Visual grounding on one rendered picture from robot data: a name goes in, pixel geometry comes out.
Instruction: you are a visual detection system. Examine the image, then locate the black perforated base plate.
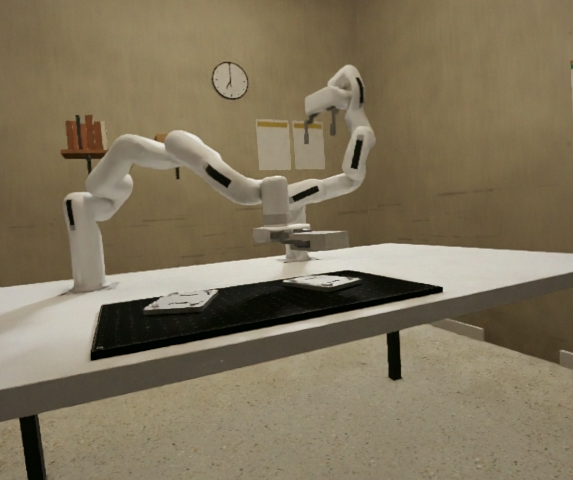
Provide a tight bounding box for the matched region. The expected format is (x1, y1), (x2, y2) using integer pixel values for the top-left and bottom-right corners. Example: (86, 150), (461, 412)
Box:
(90, 270), (443, 361)

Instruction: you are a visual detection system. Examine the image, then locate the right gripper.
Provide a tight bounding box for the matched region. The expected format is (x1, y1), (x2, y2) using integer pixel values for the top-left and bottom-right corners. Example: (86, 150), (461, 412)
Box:
(253, 223), (313, 248)

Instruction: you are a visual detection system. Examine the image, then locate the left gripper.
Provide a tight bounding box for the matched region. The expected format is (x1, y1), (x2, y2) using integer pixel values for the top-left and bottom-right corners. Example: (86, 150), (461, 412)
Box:
(304, 86), (340, 145)

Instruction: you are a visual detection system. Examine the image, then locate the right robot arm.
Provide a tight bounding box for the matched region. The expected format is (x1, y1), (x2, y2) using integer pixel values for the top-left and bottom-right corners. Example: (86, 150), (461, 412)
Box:
(62, 131), (292, 292)

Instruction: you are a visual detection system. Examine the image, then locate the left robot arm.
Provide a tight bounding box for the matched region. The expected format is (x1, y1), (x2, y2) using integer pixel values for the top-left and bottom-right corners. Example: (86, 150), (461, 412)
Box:
(283, 65), (375, 261)

